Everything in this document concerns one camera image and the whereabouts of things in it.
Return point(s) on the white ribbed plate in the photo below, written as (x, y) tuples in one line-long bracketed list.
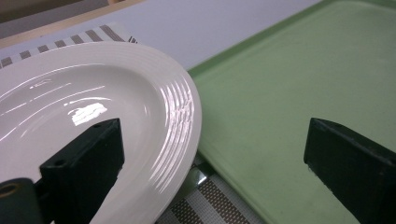
[(130, 93)]

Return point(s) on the green plastic tray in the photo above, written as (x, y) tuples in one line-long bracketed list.
[(280, 93)]

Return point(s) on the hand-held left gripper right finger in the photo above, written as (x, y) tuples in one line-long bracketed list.
[(355, 161)]

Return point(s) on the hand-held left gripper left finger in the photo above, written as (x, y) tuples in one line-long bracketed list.
[(87, 161)]

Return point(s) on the striped woven placemat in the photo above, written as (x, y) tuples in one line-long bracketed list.
[(211, 202)]

